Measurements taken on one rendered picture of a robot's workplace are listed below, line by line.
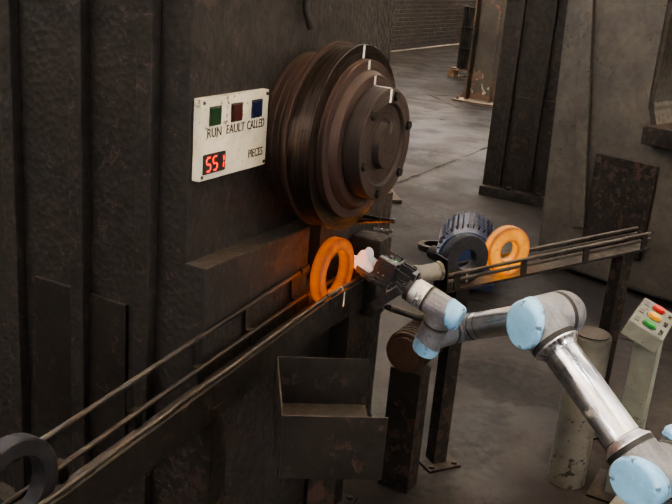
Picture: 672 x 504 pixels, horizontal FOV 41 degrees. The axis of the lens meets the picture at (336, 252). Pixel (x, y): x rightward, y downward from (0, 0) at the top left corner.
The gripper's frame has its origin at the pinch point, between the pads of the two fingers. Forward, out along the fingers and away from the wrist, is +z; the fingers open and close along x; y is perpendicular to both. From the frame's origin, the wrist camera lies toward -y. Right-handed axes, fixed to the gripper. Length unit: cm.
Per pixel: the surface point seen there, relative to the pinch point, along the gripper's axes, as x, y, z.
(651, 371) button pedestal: -50, -4, -84
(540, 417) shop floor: -88, -59, -61
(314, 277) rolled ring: 21.8, 1.1, -0.7
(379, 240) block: -7.8, 5.9, -3.0
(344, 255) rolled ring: 7.6, 3.9, -0.7
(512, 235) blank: -49, 12, -28
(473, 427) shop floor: -65, -65, -44
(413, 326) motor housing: -15.9, -16.0, -20.7
